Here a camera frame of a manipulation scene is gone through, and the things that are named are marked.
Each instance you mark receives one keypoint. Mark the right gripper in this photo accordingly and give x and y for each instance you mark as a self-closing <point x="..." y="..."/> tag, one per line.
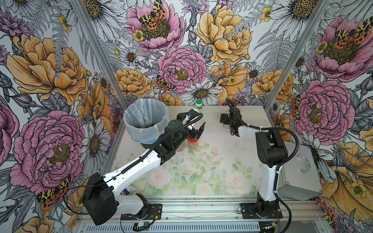
<point x="226" y="119"/>

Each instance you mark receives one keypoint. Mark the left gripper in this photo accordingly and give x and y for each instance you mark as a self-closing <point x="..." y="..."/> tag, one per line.
<point x="192" y="129"/>

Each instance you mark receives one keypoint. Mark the red-lid peanut jar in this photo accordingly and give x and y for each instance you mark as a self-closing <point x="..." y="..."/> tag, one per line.
<point x="192" y="142"/>

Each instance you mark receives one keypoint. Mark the black trash bin with liner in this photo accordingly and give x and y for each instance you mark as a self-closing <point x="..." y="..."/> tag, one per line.
<point x="146" y="120"/>

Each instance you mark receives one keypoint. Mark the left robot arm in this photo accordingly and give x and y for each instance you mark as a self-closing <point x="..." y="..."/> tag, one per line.
<point x="103" y="196"/>

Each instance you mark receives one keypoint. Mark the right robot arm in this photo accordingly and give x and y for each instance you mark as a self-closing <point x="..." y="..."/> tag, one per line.
<point x="271" y="152"/>

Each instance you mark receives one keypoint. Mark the small green-cap white bottle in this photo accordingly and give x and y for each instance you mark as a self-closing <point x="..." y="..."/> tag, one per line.
<point x="199" y="105"/>

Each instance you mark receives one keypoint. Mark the blue white small packet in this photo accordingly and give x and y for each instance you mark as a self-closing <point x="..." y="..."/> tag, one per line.
<point x="125" y="192"/>

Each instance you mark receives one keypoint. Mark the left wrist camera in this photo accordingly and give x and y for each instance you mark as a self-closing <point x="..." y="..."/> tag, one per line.
<point x="194" y="118"/>

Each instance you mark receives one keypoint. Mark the aluminium front rail frame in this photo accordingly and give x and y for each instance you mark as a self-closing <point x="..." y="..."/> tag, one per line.
<point x="224" y="215"/>

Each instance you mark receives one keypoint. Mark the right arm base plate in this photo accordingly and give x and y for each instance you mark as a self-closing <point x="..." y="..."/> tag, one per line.
<point x="253" y="211"/>

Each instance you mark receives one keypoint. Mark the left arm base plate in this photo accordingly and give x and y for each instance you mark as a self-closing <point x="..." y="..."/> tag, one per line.
<point x="150" y="212"/>

